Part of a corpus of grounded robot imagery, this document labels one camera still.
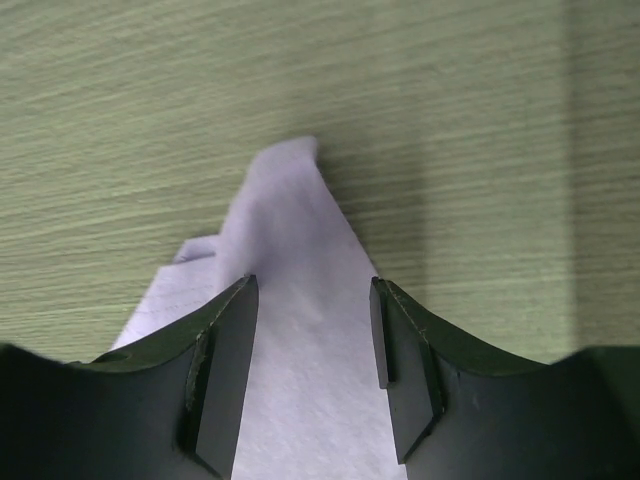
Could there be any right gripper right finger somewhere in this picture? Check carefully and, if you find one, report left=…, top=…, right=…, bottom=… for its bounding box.
left=370, top=278, right=639, bottom=479

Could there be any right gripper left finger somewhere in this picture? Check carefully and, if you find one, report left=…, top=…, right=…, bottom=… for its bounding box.
left=1, top=276, right=259, bottom=479

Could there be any lavender t-shirt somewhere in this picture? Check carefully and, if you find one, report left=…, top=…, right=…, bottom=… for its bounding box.
left=116, top=136, right=406, bottom=479

